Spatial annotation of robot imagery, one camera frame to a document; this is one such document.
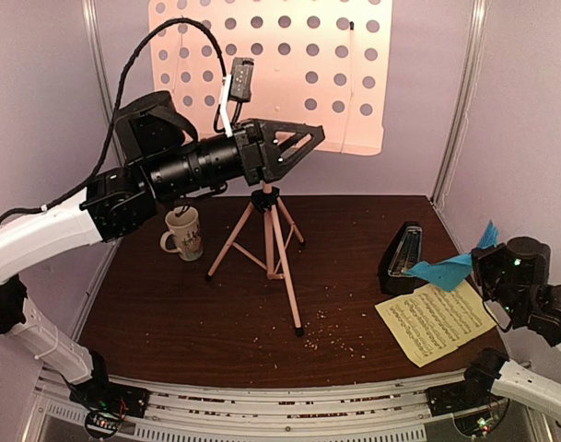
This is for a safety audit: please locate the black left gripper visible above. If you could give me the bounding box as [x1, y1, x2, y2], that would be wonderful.
[147, 115, 327, 201]

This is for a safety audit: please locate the blue sheet music page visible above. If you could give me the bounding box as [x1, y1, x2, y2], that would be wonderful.
[404, 220, 498, 292]

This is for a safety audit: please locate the yellow sheet music page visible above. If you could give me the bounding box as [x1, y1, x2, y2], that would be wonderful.
[375, 281, 495, 367]

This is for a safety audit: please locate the clear metronome cover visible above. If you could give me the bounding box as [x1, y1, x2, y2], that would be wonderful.
[387, 223, 423, 278]

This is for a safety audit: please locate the black metronome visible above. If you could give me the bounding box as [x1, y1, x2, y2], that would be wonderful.
[377, 221, 423, 297]

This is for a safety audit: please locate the pink music stand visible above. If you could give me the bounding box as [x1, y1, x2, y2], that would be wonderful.
[148, 1, 392, 336]

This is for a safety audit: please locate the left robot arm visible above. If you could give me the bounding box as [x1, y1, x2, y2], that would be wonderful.
[0, 90, 325, 409]

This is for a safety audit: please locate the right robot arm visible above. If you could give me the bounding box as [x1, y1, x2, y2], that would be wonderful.
[457, 237, 561, 425]

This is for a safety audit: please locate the white ceramic mug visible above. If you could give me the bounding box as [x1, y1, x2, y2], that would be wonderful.
[159, 207, 204, 262]

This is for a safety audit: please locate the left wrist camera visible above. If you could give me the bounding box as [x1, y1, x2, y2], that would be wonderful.
[214, 57, 254, 137]

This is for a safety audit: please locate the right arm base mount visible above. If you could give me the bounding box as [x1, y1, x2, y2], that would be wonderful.
[425, 380, 501, 417]

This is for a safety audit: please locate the aluminium front rail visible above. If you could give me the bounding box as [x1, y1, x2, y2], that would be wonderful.
[19, 367, 555, 441]

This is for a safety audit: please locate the left black cable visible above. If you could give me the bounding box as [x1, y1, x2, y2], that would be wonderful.
[0, 16, 228, 236]

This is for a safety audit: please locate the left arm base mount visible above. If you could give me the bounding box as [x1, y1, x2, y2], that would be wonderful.
[67, 378, 150, 418]

